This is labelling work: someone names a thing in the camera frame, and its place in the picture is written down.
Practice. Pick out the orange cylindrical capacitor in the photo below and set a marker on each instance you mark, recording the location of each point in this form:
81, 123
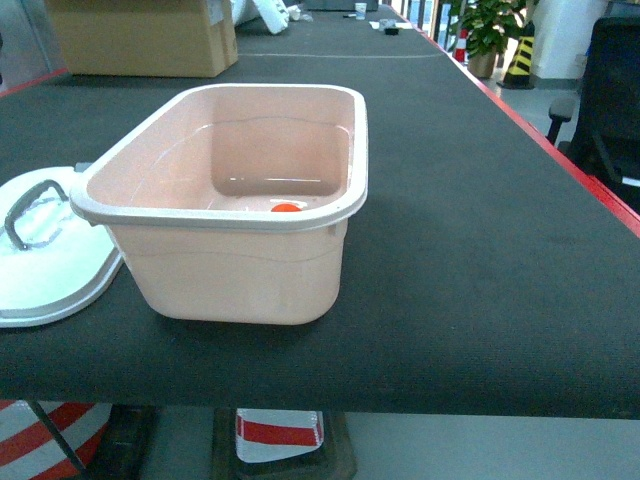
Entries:
286, 207

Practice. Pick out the white lid with grey handle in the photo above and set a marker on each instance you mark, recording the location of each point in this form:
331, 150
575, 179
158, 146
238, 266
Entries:
53, 262

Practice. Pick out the pink plastic storage box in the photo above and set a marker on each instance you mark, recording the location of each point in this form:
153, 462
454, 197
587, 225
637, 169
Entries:
186, 197

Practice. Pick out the brown cardboard box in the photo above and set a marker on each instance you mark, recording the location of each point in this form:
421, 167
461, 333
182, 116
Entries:
194, 39

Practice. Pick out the black table mat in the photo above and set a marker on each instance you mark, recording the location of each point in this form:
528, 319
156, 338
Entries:
485, 274

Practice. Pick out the red white cone underneath centre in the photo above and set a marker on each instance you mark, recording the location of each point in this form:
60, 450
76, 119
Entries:
281, 444

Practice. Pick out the red white cone underneath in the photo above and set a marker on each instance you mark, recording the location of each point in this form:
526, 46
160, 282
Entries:
30, 451
281, 444

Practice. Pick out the white foam packing piece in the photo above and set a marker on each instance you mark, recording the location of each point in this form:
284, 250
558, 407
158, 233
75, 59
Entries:
274, 13

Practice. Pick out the white paper cup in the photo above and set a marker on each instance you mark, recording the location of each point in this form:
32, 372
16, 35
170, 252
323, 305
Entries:
360, 9

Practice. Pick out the red white traffic cone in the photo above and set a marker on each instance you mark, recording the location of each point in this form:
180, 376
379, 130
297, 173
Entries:
460, 51

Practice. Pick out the yellow black striped bollard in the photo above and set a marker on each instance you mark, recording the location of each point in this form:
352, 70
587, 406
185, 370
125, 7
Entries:
518, 74

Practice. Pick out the potted green plant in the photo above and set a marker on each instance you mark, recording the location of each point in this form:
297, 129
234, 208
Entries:
490, 25

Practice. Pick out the black office chair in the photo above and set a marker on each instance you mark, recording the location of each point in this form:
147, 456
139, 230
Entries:
605, 143

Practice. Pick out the red white cone underneath left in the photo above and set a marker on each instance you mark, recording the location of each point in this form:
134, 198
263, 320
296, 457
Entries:
30, 451

